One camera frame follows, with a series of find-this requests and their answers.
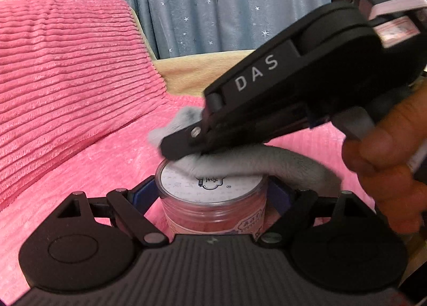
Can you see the pink ribbed blanket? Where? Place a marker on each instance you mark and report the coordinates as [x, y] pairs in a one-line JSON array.
[[123, 159]]

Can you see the yellow fleece sofa cover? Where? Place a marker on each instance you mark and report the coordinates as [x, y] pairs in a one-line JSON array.
[[190, 75]]

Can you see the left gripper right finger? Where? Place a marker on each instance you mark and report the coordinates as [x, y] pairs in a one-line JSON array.
[[305, 215]]

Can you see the person right hand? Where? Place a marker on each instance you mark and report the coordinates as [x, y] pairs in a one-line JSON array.
[[381, 162]]

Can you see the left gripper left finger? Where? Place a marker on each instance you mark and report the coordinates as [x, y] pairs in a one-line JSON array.
[[114, 221]]

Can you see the pink corduroy cushion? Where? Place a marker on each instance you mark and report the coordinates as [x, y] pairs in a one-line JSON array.
[[72, 72]]

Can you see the clear plastic jar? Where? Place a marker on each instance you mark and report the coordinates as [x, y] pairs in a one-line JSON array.
[[212, 205]]

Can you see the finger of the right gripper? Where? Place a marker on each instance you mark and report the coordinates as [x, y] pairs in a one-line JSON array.
[[194, 139]]

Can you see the grey green microfibre cloth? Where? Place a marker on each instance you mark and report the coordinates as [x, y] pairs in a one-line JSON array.
[[295, 170]]

